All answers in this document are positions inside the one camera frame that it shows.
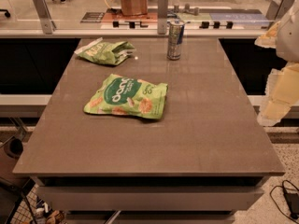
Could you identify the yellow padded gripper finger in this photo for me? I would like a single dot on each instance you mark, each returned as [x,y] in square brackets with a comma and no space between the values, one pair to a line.
[269,39]
[281,93]

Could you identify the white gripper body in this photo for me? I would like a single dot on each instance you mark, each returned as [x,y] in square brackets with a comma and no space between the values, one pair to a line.
[290,37]

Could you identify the black wire cart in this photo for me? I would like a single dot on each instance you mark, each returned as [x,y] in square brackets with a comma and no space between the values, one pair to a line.
[17,202]

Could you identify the green snack bag front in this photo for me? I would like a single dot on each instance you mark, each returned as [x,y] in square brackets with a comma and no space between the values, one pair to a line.
[124,96]

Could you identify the crumpled green chip bag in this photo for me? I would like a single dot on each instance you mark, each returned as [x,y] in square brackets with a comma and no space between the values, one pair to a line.
[103,52]

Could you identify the silver blue redbull can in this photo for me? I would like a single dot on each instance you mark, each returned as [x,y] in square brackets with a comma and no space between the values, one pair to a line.
[175,37]

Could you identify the grey metal bracket middle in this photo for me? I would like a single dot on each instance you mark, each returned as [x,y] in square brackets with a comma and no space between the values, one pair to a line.
[162,17]

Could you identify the grey metal bracket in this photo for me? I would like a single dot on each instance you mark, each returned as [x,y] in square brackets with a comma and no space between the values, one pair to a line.
[47,24]
[282,8]
[162,17]

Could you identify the grey metal bracket left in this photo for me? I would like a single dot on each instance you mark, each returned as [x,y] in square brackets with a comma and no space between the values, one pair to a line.
[47,24]

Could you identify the grey metal bracket right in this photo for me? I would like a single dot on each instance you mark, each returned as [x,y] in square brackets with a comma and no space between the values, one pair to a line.
[282,8]

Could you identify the black power adapter with cable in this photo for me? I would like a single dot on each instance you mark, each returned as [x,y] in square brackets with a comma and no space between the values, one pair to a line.
[291,196]

